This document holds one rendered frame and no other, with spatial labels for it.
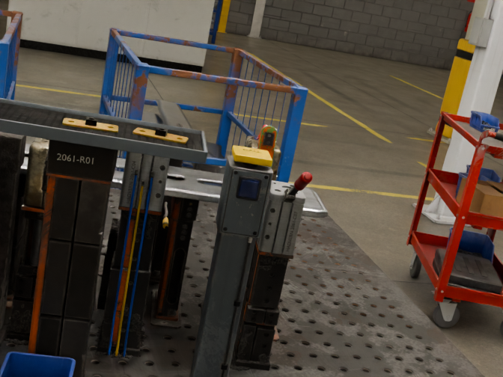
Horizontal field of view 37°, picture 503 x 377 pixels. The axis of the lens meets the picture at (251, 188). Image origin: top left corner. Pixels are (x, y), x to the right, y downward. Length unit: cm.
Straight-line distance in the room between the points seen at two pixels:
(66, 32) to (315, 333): 795
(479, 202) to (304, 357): 203
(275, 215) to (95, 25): 811
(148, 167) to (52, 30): 809
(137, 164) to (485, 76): 413
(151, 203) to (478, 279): 248
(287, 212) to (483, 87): 399
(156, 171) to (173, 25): 820
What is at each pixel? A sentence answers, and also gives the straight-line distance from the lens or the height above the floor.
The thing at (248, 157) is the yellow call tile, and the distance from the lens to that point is 117.
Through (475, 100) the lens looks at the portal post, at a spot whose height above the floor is 86.
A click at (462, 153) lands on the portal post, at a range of 533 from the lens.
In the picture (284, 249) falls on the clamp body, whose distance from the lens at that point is 140.
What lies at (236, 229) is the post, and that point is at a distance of 120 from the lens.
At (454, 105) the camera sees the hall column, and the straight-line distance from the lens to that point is 848.
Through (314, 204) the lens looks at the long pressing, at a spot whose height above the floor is 100.
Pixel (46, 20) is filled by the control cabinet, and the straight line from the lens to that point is 936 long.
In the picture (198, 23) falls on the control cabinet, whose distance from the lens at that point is 955.
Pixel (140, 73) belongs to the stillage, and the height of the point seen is 91.
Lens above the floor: 144
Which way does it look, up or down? 16 degrees down
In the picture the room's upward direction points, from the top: 11 degrees clockwise
